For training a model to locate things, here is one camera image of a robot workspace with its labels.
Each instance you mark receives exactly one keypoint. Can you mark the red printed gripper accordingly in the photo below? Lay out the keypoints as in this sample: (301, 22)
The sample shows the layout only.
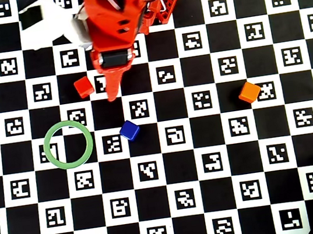
(114, 58)

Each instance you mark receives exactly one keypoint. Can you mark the red cube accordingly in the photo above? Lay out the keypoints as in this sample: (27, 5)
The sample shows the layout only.
(84, 86)

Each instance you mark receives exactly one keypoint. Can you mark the blue cube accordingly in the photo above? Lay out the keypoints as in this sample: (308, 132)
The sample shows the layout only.
(129, 130)

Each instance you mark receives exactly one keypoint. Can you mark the orange cube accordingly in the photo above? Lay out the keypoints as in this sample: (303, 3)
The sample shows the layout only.
(249, 92)

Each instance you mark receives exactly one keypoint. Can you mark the red perforated robot base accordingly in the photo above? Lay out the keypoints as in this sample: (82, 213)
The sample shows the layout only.
(168, 7)

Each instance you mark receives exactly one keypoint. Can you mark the black white marker checkerboard mat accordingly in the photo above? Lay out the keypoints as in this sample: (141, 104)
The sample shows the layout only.
(183, 177)

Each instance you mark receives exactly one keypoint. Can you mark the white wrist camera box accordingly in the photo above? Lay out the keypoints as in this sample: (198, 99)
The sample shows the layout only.
(51, 26)

